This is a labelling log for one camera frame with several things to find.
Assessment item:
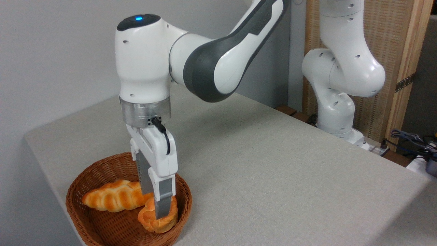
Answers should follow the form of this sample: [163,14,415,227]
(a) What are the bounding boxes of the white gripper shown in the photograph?
[125,124,179,220]

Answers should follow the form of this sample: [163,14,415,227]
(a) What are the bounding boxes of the round knotted bread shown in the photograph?
[138,195,179,234]

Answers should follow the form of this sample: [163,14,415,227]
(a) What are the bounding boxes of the long braided bread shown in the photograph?
[82,179,154,213]

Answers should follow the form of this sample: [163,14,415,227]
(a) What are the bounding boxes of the brown wicker basket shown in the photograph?
[66,152,193,246]

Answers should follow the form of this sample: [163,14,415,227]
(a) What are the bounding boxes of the white box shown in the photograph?
[406,155,437,181]

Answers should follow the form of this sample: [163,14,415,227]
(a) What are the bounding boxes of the metal screen hinge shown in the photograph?
[395,72,416,93]

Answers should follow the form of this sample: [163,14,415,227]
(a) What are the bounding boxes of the blue-grey device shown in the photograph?
[425,152,437,177]

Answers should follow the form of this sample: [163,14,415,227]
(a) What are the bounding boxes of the wooden rattan screen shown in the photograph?
[302,0,435,151]

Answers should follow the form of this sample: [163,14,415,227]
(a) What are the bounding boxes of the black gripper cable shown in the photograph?
[151,117,171,155]

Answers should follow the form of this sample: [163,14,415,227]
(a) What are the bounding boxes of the tangled dark cables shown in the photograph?
[381,128,437,161]

